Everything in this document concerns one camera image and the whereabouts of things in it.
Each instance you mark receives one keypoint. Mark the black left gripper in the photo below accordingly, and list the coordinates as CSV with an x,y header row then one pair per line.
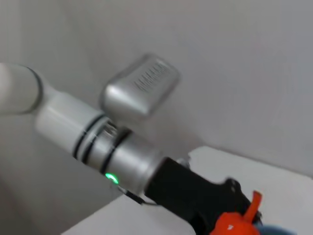
x,y
185,191

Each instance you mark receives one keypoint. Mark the orange fruit with stem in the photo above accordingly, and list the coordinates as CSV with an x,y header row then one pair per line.
x,y
234,224

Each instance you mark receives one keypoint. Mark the blue bowl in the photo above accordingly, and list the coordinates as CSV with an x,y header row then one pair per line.
x,y
276,230

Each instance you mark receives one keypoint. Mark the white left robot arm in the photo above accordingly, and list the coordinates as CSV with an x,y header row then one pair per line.
x,y
61,117

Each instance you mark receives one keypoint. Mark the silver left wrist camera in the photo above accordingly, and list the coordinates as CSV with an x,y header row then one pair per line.
x,y
141,88

